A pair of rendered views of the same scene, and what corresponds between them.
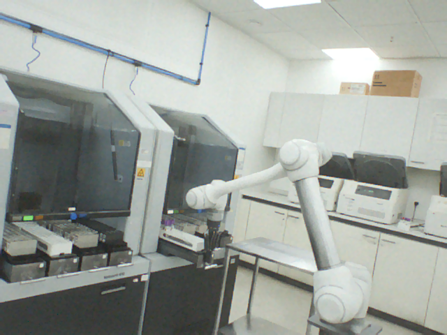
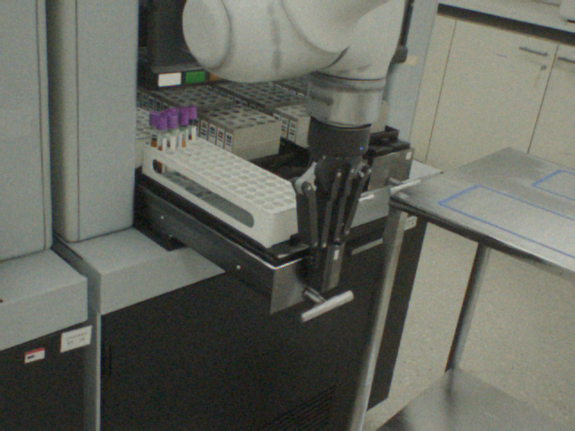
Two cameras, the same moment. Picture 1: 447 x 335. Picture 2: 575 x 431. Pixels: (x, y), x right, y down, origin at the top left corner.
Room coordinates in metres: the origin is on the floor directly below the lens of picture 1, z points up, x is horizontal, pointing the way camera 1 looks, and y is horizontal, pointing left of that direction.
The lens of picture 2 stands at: (1.26, -0.01, 1.23)
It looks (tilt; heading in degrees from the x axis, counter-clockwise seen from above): 25 degrees down; 5
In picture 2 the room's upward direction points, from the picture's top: 7 degrees clockwise
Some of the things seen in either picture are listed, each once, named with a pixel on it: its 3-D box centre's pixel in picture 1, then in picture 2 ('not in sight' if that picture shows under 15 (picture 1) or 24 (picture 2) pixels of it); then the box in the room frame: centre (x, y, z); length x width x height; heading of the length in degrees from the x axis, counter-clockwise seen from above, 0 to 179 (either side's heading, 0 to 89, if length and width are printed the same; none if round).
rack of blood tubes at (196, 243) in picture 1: (183, 240); (225, 189); (2.18, 0.17, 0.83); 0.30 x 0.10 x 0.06; 52
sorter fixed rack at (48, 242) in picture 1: (45, 241); not in sight; (1.75, 0.76, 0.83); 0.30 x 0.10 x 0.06; 52
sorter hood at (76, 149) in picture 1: (58, 144); not in sight; (1.90, 0.83, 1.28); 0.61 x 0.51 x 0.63; 142
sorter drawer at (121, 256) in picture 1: (85, 239); not in sight; (2.08, 0.68, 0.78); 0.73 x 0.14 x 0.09; 52
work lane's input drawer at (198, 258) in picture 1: (165, 243); (170, 189); (2.27, 0.27, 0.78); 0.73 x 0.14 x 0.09; 52
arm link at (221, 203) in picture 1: (216, 194); (350, 2); (2.05, 0.02, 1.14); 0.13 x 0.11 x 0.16; 147
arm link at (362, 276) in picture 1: (351, 287); not in sight; (1.68, -0.64, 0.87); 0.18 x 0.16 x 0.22; 147
